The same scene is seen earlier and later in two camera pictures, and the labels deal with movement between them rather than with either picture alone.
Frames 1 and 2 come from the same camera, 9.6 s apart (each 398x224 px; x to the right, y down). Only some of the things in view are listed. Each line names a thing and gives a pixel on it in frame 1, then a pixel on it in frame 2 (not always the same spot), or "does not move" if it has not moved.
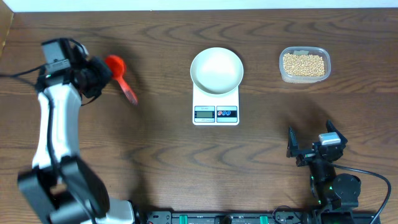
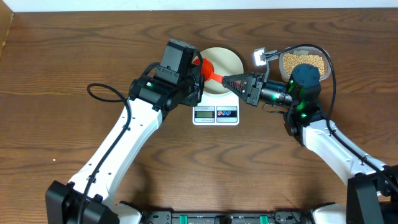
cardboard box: (6, 17) does not move
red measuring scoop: (118, 66) to (208, 71)
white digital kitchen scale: (216, 109) does not move
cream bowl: (216, 70) does not move
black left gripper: (98, 63) to (191, 99)
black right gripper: (293, 150) to (247, 94)
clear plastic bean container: (302, 65) does not move
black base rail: (294, 216) does not move
